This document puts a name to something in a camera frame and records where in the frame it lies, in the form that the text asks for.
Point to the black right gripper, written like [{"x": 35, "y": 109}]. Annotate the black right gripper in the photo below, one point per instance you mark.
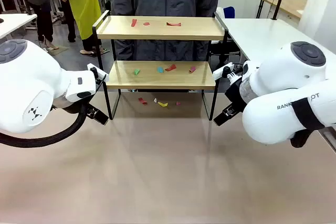
[{"x": 235, "y": 94}]

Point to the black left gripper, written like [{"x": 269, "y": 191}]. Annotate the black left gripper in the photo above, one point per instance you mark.
[{"x": 76, "y": 107}]

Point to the magenta paper scrap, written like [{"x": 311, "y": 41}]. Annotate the magenta paper scrap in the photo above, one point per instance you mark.
[{"x": 192, "y": 69}]

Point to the green paper scrap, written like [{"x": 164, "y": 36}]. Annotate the green paper scrap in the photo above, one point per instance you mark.
[{"x": 137, "y": 72}]

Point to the yellow paper scrap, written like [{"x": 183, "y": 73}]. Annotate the yellow paper scrap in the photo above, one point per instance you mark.
[{"x": 162, "y": 104}]

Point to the red bent paper scrap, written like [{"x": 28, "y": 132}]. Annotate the red bent paper scrap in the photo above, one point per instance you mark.
[{"x": 170, "y": 68}]

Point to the teal paper scrap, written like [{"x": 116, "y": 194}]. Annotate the teal paper scrap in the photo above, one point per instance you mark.
[{"x": 160, "y": 70}]

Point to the red curled paper strip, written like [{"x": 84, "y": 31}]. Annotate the red curled paper strip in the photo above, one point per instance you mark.
[{"x": 134, "y": 22}]

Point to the long red paper strip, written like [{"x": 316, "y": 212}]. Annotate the long red paper strip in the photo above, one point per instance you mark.
[{"x": 173, "y": 24}]

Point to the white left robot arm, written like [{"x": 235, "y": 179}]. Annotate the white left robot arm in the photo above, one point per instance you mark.
[{"x": 31, "y": 82}]

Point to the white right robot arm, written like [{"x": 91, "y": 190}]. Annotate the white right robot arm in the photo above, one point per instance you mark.
[{"x": 288, "y": 98}]

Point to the grey floor mat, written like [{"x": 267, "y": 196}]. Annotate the grey floor mat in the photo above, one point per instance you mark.
[{"x": 58, "y": 50}]

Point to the large white table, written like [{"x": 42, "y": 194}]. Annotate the large white table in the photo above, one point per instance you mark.
[{"x": 262, "y": 37}]

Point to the blue chair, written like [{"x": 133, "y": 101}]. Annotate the blue chair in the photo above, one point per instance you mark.
[{"x": 229, "y": 12}]

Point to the white cloth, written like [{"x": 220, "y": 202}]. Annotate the white cloth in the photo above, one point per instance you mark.
[{"x": 219, "y": 12}]

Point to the person with yellow apron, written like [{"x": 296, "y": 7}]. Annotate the person with yellow apron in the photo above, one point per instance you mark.
[{"x": 84, "y": 3}]

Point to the wooden background table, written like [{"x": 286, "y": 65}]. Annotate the wooden background table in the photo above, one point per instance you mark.
[{"x": 288, "y": 6}]

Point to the small white table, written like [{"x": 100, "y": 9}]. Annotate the small white table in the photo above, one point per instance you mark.
[{"x": 13, "y": 23}]

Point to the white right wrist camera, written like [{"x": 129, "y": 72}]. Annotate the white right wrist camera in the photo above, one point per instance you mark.
[{"x": 221, "y": 72}]

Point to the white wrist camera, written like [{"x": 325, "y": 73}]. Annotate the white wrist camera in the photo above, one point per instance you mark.
[
  {"x": 221, "y": 72},
  {"x": 98, "y": 71}
]

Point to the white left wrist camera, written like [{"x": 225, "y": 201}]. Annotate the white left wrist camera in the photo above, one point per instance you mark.
[{"x": 98, "y": 71}]

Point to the two-tier wooden shelf black frame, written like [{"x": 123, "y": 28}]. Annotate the two-tier wooden shelf black frame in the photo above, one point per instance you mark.
[{"x": 160, "y": 31}]

